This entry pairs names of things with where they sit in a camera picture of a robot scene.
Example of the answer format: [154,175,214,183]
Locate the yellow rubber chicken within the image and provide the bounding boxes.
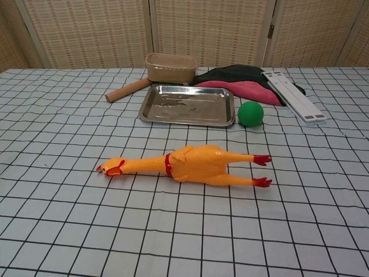
[96,144,273,189]

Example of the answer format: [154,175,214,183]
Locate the rectangular metal tray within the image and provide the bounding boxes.
[138,84,235,128]

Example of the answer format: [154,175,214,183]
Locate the green ball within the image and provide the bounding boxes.
[238,101,265,127]

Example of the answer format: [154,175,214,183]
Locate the beige plastic basket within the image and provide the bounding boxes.
[145,53,198,84]

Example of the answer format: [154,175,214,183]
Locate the wooden rolling pin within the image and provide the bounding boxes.
[104,78,151,103]

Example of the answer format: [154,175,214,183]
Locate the pink towel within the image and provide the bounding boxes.
[195,80,283,107]

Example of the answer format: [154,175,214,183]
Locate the black cloth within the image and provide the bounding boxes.
[192,64,307,96]

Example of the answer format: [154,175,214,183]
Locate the checked white tablecloth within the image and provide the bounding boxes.
[0,66,369,277]

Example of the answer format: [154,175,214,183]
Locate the woven folding screen panel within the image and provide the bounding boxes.
[149,0,274,69]
[336,0,369,69]
[263,0,364,69]
[0,0,44,73]
[17,0,153,70]

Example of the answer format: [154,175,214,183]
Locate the white folding stand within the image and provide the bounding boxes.
[261,70,328,125]

